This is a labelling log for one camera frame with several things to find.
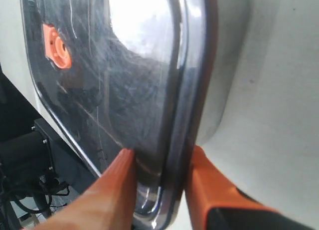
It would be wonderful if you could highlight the black robot base with cables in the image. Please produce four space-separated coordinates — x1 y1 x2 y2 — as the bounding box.
0 75 95 230

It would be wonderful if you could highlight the dark lid with orange seal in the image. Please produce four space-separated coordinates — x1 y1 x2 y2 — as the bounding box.
20 0 217 230

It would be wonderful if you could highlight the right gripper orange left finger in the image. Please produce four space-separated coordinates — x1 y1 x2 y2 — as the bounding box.
35 149 136 230

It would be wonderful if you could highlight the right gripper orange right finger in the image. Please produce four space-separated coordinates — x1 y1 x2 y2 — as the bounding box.
185 146 309 230

